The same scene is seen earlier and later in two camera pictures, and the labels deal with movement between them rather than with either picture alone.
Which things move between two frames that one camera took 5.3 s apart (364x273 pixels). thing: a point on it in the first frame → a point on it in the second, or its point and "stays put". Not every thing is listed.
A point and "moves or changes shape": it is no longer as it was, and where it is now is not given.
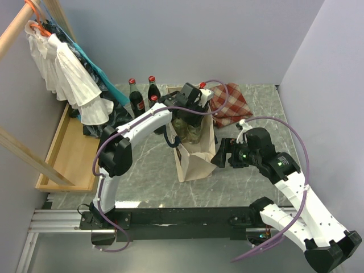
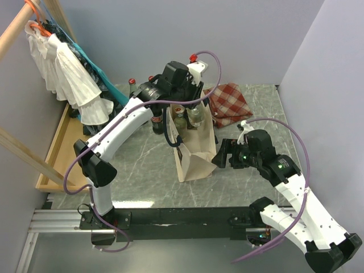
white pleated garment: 63,74 stays put
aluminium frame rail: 52,220 stays put
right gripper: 228,145 stays put
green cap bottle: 193,134 moves or changes shape
